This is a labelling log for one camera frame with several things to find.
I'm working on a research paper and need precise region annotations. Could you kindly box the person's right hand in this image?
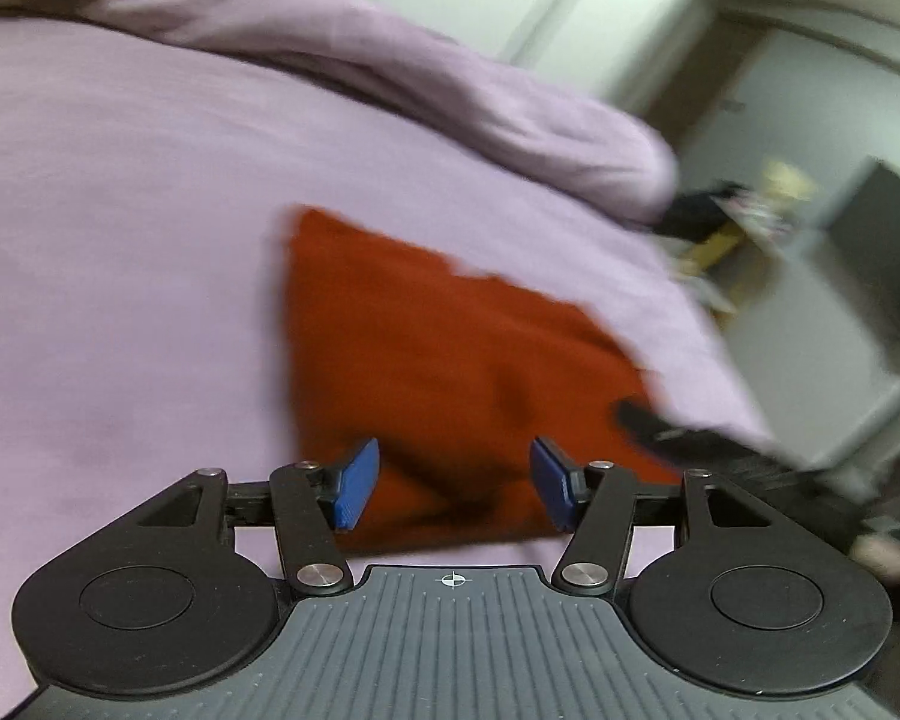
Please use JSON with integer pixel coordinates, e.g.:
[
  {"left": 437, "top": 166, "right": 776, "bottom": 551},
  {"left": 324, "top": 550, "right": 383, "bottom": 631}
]
[{"left": 852, "top": 531, "right": 900, "bottom": 583}]

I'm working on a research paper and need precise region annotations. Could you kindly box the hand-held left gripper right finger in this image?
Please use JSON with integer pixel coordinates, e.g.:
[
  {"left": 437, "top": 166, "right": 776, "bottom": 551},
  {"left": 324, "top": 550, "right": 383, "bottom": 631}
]
[{"left": 530, "top": 435, "right": 782, "bottom": 601}]

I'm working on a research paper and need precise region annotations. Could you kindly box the purple bed sheet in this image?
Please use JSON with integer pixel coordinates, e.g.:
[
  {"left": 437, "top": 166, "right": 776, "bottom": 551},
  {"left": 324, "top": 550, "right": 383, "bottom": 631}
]
[{"left": 0, "top": 6, "right": 782, "bottom": 713}]

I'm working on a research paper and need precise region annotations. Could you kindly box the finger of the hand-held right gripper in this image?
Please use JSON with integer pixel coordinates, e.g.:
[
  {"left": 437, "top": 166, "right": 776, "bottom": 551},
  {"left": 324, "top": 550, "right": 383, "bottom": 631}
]
[{"left": 613, "top": 399, "right": 779, "bottom": 472}]

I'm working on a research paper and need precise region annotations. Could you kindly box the rust red buttoned sweater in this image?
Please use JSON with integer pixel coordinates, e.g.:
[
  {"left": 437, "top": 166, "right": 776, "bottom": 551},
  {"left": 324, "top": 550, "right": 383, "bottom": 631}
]
[{"left": 280, "top": 204, "right": 685, "bottom": 550}]

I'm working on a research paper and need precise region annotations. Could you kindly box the black cloth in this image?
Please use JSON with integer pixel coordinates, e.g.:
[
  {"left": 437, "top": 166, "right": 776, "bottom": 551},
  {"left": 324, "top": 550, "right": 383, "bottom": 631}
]
[{"left": 658, "top": 180, "right": 746, "bottom": 242}]

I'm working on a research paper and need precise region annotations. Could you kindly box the yellow side table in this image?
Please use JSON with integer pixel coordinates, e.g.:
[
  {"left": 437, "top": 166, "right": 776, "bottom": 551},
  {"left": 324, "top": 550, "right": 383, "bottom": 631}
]
[{"left": 673, "top": 222, "right": 745, "bottom": 280}]

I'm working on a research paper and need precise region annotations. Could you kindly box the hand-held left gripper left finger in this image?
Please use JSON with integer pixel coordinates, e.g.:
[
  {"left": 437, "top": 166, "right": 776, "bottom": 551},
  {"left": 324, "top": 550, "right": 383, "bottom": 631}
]
[{"left": 131, "top": 436, "right": 381, "bottom": 601}]

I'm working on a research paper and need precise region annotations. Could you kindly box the dark panel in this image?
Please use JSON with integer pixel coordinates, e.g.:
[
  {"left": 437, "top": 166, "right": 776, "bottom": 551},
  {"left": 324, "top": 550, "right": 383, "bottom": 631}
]
[{"left": 813, "top": 156, "right": 900, "bottom": 377}]

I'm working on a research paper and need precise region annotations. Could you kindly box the purple duvet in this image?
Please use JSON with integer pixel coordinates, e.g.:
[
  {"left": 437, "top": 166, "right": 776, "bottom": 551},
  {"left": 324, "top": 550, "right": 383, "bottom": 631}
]
[{"left": 0, "top": 0, "right": 680, "bottom": 224}]

